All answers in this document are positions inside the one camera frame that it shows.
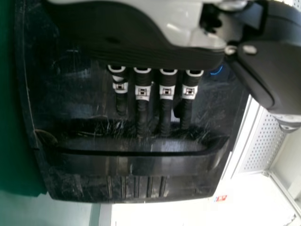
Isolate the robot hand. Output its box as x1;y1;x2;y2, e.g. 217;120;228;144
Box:
44;0;301;139

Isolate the white perforated cable duct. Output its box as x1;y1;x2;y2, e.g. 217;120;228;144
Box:
231;96;301;176

